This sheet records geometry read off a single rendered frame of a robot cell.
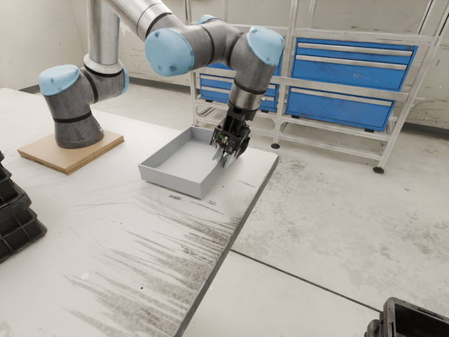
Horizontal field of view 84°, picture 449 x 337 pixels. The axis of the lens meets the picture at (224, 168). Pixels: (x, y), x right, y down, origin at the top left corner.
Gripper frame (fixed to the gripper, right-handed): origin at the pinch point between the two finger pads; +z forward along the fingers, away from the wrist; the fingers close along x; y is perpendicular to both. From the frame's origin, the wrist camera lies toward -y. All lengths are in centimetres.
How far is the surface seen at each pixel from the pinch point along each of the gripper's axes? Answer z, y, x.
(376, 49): -23, -138, 41
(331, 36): -20, -138, 12
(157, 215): 7.2, 21.7, -7.0
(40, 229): 11.0, 36.7, -26.7
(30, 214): 6.4, 36.7, -28.1
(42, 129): 28, 0, -73
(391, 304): 1, 16, 49
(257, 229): 71, -43, 25
